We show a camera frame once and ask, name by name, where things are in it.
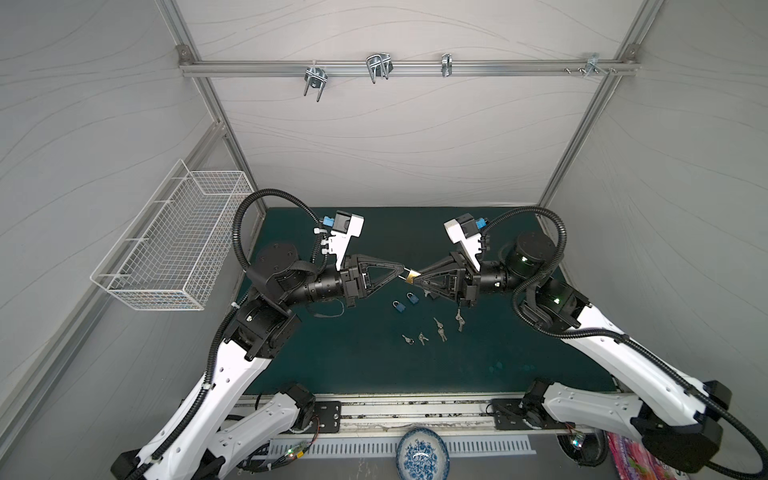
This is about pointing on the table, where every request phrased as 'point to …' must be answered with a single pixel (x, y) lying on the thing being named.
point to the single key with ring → (408, 340)
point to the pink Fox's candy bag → (633, 461)
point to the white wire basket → (171, 253)
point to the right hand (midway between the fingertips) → (419, 272)
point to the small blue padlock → (399, 306)
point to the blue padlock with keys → (412, 297)
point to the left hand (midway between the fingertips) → (405, 269)
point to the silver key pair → (460, 320)
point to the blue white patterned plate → (422, 455)
